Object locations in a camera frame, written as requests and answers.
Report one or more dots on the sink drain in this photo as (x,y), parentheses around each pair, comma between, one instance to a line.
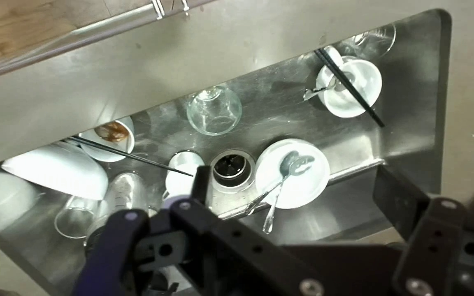
(231,167)

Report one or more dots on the metal fork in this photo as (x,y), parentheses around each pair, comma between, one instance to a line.
(312,93)

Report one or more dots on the glossy grey base cabinet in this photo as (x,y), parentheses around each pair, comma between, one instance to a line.
(83,37)

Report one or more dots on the white bowl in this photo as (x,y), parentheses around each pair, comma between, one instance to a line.
(309,190)

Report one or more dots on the small white dish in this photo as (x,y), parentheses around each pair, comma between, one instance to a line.
(341,108)

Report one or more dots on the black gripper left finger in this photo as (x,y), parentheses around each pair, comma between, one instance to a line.
(231,241)

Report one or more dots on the white mug with chopstick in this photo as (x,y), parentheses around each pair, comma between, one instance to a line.
(182,170)

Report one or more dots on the metal spoon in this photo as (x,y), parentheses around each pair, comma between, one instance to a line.
(271,220)
(297,164)

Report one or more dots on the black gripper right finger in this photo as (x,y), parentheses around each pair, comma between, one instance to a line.
(445,248)

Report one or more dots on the clear drinking glass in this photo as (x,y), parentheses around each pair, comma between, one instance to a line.
(213,109)
(378,42)

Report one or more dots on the stainless steel sink basin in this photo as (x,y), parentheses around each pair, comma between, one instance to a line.
(402,109)

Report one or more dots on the long dark chopstick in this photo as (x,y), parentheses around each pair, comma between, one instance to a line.
(127,157)

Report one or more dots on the large white plate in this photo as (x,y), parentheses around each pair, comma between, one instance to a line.
(57,170)

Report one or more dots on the white saucer brown sauce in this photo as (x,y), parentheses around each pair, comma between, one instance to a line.
(111,132)

